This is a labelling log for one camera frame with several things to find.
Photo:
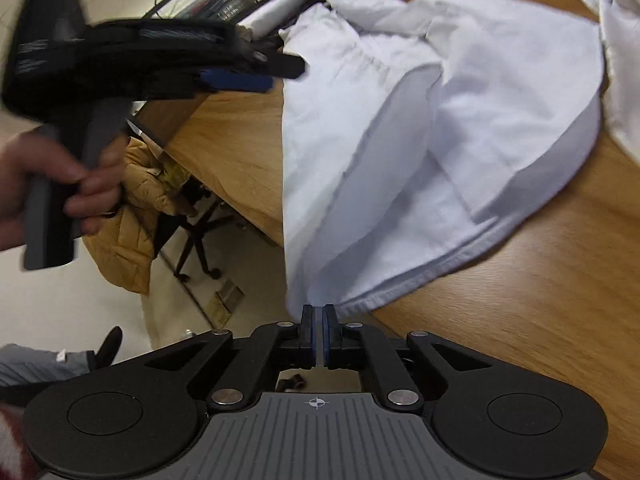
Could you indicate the person's knitted sweater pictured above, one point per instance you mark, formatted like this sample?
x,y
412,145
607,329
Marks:
x,y
12,440

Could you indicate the yellow jacket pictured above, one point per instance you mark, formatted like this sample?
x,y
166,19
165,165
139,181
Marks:
x,y
135,220

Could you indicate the flat cardboard piece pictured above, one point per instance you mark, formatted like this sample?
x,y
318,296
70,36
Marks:
x,y
220,305

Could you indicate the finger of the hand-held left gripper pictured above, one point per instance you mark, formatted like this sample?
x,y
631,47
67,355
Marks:
x,y
235,81
282,66

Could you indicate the crumpled beige garment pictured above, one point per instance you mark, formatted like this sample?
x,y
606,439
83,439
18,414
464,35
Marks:
x,y
620,60

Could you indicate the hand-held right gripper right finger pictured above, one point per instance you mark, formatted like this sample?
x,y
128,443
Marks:
x,y
325,332

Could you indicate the person's black shoe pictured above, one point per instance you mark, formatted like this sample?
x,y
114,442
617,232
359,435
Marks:
x,y
109,345

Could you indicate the person's grey trouser leg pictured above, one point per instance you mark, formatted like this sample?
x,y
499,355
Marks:
x,y
35,365

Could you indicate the folded dark grey garment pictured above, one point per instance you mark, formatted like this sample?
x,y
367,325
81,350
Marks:
x,y
272,45

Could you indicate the black office chair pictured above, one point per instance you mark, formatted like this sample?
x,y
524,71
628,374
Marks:
x,y
197,240

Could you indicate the white dress shirt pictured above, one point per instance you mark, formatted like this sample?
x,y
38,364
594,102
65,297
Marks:
x,y
425,135

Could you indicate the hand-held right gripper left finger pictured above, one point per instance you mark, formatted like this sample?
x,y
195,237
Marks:
x,y
311,332

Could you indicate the person's left hand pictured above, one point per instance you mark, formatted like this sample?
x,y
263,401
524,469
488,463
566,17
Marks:
x,y
15,190

